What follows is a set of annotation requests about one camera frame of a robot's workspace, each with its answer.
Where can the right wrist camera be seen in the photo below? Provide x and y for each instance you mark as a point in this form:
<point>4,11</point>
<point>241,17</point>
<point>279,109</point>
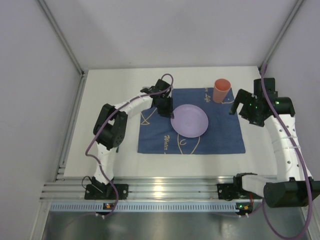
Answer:
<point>269,85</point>

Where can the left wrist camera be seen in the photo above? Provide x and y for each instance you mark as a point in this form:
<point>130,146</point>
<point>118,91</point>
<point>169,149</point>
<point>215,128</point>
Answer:
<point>162,87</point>

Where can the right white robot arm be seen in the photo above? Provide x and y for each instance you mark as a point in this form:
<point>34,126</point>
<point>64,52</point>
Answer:
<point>294,186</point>

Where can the blue fish-print cloth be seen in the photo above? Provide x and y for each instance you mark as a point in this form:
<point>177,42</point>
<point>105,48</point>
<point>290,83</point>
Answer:
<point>222,134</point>

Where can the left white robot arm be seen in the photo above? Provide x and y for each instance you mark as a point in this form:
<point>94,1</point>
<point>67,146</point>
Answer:
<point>110,128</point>

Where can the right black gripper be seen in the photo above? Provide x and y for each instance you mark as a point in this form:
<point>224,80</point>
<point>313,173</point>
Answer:
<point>244,103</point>

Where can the purple plastic plate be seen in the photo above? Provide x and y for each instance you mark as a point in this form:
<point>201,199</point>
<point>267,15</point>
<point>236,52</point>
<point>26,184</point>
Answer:
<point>189,121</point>

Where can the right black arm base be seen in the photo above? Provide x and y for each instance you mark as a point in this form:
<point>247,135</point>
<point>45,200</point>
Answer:
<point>234,190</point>

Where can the perforated cable duct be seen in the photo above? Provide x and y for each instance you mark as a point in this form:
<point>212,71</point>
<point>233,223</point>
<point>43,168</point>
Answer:
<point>148,207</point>

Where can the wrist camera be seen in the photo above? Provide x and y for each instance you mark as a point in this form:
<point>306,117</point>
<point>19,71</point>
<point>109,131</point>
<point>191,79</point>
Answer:
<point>269,85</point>
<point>162,87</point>

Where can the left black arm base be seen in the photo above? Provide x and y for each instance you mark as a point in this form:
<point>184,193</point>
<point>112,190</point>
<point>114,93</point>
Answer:
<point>96,190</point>

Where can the aluminium frame rail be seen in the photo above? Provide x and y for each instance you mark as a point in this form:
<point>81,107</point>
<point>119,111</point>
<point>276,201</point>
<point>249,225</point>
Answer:
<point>164,189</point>

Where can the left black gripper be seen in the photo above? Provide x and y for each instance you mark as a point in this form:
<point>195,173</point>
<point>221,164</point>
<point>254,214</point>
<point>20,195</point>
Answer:
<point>165,107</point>

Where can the orange plastic cup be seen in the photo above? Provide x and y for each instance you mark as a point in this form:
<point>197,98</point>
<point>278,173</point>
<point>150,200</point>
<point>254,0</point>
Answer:
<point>220,90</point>

